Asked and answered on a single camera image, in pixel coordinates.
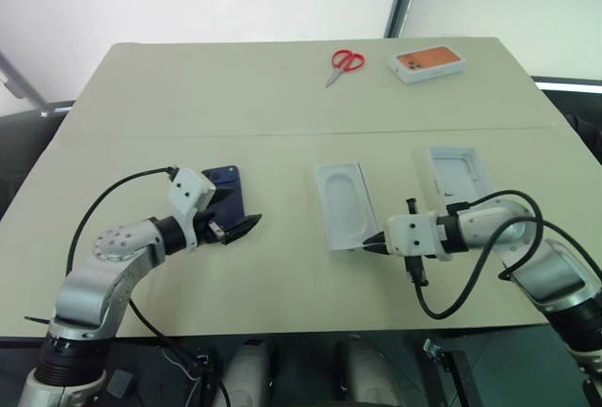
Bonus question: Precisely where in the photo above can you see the white box base tray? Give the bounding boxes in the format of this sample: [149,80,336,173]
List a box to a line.
[314,160,383,253]

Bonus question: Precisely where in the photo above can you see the metal table clamp bracket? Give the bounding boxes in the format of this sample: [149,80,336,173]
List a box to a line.
[421,337,477,407]

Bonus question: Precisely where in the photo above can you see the black chair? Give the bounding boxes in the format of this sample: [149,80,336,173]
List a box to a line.
[562,113,602,169]

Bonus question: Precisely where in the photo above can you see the white rounded robot leg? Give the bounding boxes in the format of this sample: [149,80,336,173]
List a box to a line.
[219,338,275,407]
[332,338,402,407]

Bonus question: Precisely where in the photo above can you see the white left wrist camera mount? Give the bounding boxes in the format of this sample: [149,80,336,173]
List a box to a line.
[166,167,217,256]

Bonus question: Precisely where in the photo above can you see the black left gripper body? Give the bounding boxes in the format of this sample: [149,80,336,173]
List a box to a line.
[194,210,229,245]

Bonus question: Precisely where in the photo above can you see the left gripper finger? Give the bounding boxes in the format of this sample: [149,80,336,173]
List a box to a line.
[205,187,235,214]
[221,213,263,246]

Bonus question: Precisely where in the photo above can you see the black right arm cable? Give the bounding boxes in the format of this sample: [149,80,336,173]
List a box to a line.
[413,189,602,321]

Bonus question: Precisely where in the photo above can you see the white box with orange print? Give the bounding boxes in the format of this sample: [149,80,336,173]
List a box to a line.
[387,45,468,86]

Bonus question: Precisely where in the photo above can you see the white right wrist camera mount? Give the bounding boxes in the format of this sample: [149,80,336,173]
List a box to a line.
[386,211,453,262]

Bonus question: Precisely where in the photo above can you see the red handled scissors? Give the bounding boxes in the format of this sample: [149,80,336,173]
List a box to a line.
[324,49,366,89]

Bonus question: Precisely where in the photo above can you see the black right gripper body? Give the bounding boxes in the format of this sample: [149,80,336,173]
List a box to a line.
[403,196,430,286]

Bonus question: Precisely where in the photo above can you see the dark blue phone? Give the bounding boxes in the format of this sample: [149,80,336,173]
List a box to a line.
[201,164,254,235]

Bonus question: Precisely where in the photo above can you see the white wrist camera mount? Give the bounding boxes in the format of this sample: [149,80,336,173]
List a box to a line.
[166,167,217,256]
[386,211,453,262]

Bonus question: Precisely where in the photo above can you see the small grey box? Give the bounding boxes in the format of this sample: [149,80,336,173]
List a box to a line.
[105,368,136,397]

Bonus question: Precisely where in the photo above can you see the grey slanted metal bar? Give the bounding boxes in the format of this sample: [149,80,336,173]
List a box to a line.
[0,49,47,113]

